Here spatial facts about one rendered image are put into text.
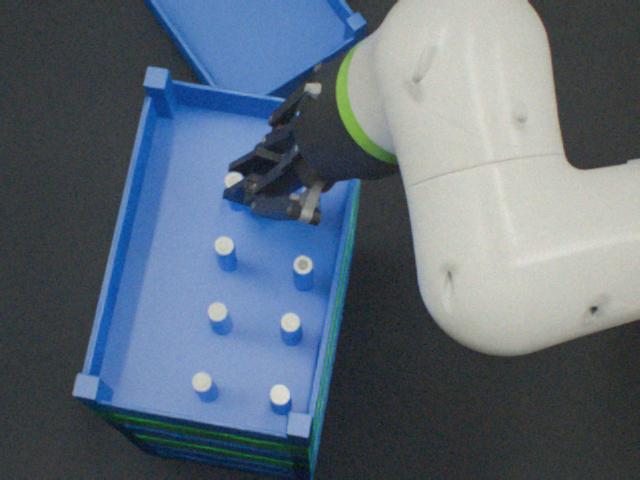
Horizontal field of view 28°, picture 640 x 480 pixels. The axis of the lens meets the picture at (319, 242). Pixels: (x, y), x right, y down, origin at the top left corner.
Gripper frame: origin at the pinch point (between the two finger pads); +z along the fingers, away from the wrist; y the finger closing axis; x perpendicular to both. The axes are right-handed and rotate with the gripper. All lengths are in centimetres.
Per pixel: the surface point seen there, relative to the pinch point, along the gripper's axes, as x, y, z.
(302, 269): -5.7, -6.8, -0.4
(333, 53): -20, 31, 39
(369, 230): -30, 11, 40
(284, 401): -6.2, -18.3, -0.8
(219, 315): 0.0, -12.1, 2.1
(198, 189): 1.8, 0.5, 10.1
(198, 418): -0.5, -20.8, 3.4
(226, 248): 0.5, -6.2, 2.3
